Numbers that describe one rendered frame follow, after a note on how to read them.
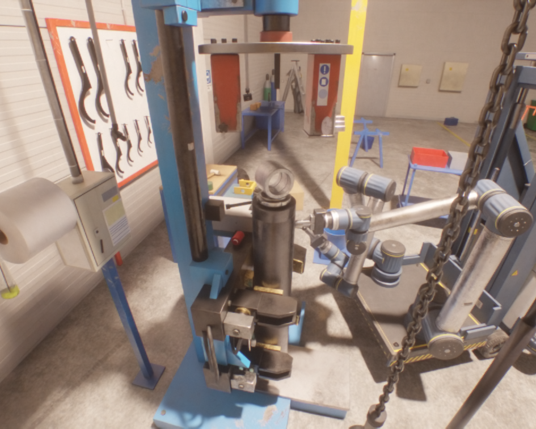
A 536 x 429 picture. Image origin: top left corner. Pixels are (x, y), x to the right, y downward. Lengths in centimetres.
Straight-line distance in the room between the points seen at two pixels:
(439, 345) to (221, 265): 136
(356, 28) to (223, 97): 271
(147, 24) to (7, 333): 243
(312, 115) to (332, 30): 1075
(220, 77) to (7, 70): 188
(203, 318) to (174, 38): 115
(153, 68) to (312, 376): 205
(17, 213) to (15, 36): 179
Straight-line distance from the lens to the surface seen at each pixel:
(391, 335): 236
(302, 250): 185
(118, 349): 282
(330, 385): 227
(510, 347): 56
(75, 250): 161
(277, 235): 136
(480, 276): 181
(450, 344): 207
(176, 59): 118
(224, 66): 117
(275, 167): 128
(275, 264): 146
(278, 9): 117
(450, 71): 1233
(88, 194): 150
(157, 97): 136
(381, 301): 257
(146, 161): 386
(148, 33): 135
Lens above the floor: 209
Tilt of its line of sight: 30 degrees down
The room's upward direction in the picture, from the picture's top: straight up
